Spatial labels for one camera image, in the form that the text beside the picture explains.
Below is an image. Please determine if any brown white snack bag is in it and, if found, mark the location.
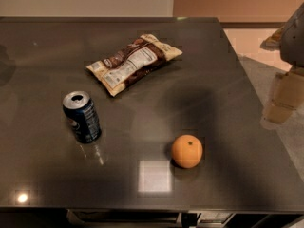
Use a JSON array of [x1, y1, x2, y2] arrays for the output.
[[86, 34, 182, 97]]

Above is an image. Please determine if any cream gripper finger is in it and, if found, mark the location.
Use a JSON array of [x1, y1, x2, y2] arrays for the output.
[[260, 66, 304, 130], [260, 27, 284, 50]]

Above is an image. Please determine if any blue pepsi can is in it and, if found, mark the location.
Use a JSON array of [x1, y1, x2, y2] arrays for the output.
[[63, 91, 102, 143]]

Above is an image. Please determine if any orange fruit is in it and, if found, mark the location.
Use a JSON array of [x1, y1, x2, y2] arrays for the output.
[[171, 135, 203, 169]]

